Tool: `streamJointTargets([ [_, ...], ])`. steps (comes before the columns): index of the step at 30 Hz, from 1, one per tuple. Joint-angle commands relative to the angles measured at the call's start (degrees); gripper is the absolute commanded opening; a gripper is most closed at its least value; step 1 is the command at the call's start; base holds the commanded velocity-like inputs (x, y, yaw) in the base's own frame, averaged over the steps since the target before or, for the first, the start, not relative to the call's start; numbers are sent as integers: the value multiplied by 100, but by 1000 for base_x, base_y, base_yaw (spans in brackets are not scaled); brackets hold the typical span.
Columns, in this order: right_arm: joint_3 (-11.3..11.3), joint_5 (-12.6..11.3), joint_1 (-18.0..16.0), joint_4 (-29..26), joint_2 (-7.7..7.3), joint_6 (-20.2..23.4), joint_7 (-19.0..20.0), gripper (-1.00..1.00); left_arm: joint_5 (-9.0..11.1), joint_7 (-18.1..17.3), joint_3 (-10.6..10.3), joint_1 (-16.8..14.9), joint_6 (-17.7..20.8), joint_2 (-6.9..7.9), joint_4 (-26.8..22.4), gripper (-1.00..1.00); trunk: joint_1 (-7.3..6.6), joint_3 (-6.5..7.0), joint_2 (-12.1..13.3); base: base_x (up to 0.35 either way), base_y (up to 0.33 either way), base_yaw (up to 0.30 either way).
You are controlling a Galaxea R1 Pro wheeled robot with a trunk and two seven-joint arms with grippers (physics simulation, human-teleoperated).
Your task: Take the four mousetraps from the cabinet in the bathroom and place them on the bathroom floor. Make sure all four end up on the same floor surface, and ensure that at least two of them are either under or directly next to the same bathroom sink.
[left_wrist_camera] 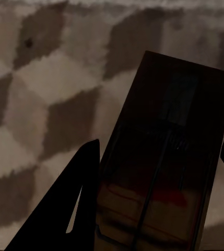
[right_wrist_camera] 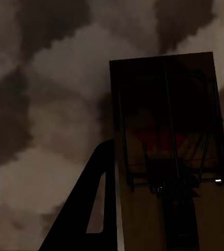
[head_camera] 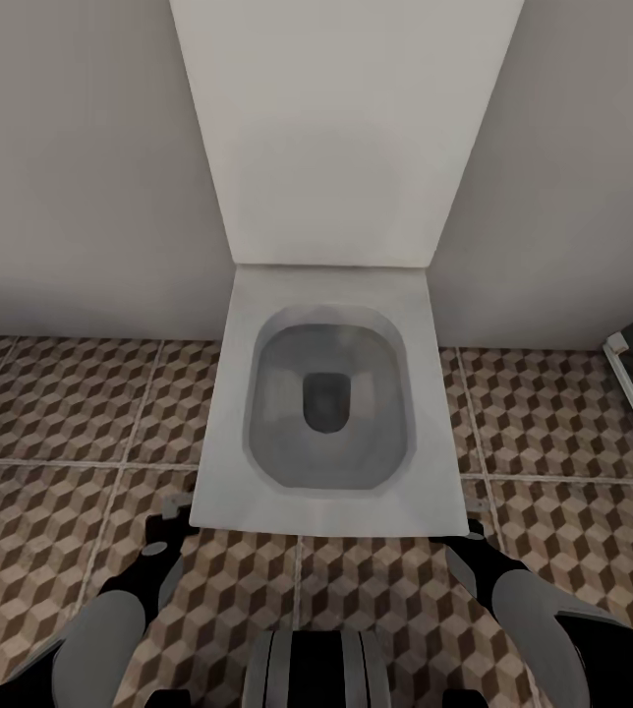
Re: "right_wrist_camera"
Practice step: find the mousetrap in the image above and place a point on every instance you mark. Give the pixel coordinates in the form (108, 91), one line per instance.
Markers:
(170, 152)

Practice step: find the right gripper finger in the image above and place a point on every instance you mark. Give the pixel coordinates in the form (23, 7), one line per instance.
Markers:
(68, 233)

